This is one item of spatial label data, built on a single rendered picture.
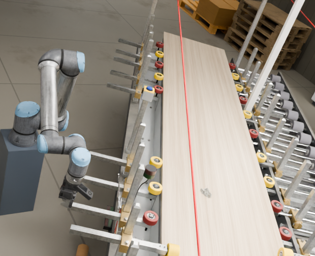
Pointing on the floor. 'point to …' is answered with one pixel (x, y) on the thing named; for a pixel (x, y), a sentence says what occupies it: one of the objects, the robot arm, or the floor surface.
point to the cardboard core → (82, 250)
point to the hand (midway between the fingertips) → (69, 208)
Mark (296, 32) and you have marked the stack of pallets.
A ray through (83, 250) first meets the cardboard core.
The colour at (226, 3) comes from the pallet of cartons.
